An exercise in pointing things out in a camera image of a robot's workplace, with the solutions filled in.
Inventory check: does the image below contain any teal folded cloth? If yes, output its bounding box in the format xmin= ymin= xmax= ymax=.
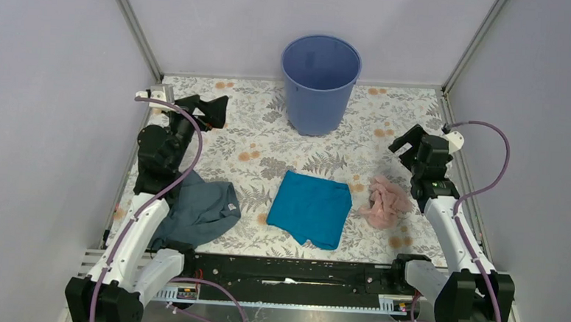
xmin=267 ymin=171 xmax=352 ymax=251

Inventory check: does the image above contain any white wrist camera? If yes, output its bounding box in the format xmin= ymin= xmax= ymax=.
xmin=443 ymin=130 xmax=465 ymax=154
xmin=136 ymin=83 xmax=175 ymax=104

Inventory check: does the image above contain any pink plastic trash bag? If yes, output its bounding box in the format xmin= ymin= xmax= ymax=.
xmin=359 ymin=175 xmax=413 ymax=230

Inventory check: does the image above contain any grey-blue crumpled garment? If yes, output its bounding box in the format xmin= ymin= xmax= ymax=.
xmin=147 ymin=171 xmax=242 ymax=251

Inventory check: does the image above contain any blue plastic trash bin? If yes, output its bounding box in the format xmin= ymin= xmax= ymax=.
xmin=280 ymin=34 xmax=362 ymax=136

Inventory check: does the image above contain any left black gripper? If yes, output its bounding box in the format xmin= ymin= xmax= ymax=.
xmin=163 ymin=91 xmax=227 ymax=172

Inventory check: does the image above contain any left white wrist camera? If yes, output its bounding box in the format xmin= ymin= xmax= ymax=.
xmin=136 ymin=83 xmax=175 ymax=104

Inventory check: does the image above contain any floral patterned table mat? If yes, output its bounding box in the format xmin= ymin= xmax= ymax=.
xmin=164 ymin=75 xmax=446 ymax=268

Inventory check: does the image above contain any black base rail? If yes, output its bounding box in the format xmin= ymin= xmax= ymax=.
xmin=181 ymin=253 xmax=415 ymax=310

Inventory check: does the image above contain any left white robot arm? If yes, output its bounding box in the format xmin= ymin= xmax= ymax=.
xmin=65 ymin=91 xmax=229 ymax=322

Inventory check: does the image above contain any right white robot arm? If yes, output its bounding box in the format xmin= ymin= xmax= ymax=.
xmin=389 ymin=125 xmax=515 ymax=322

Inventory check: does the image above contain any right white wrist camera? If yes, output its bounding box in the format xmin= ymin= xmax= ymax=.
xmin=443 ymin=130 xmax=465 ymax=154

